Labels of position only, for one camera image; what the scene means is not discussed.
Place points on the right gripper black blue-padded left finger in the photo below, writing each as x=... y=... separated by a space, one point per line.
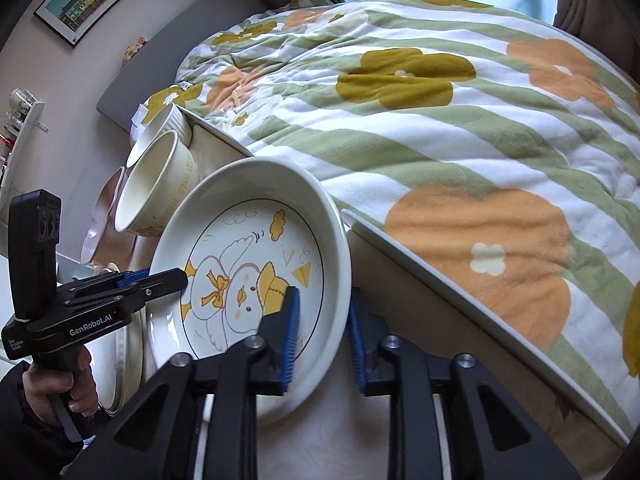
x=155 y=436

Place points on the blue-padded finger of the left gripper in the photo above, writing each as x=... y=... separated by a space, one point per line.
x=160 y=282

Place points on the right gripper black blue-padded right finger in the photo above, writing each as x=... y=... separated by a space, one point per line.
x=449 y=418

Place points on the white duck drawing plate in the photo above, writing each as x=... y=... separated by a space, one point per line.
x=243 y=236

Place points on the white ribbed bowl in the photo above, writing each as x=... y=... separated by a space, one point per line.
x=170 y=118

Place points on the yellow duck print plate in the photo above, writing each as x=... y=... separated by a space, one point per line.
x=117 y=364

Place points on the person's left hand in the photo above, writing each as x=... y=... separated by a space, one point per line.
x=39 y=384

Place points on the pink pig-shaped dish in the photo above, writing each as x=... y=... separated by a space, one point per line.
x=103 y=244

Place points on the cream ceramic bowl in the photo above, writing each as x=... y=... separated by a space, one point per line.
x=163 y=176

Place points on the white floral tablecloth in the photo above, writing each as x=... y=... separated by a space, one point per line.
x=435 y=403

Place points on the grey padded headboard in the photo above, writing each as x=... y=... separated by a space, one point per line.
x=155 y=66

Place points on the small plush toy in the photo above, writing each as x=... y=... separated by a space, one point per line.
x=133 y=49

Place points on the floral green striped quilt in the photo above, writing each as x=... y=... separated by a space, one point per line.
x=397 y=55

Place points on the right brown curtain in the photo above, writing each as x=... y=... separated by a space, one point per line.
x=609 y=26

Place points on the white table edge rail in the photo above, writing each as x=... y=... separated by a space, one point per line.
x=450 y=299

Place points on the white wall shelf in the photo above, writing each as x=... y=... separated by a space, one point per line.
x=22 y=119

